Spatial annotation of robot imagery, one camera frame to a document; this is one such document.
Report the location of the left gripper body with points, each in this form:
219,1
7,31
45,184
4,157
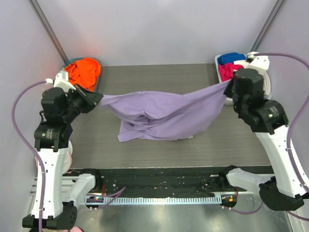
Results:
87,98

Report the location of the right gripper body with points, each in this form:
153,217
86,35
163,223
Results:
230,88

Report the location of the lavender t-shirt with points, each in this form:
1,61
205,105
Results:
153,115

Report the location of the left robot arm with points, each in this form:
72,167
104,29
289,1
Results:
53,210

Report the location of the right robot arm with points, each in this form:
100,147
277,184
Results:
267,119

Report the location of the white t-shirt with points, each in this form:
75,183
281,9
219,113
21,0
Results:
266,83

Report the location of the grey laundry basket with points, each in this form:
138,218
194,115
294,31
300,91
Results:
220,77

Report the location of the pink t-shirt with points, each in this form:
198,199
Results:
226,71

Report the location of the orange t-shirt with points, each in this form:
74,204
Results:
84,72

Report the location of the blue t-shirt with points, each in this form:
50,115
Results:
230,58

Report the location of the teal laundry basket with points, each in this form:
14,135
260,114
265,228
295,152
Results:
96,82

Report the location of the white mesh hamper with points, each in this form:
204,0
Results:
68,154

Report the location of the pink cloth at bottom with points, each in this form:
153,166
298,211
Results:
76,229

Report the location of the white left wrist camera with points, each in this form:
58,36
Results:
61,80

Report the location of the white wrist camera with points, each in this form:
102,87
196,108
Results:
258,62
61,80

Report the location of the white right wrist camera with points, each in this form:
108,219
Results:
258,62

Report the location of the white slotted cable duct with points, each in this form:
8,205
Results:
153,201

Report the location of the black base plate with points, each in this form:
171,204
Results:
174,182

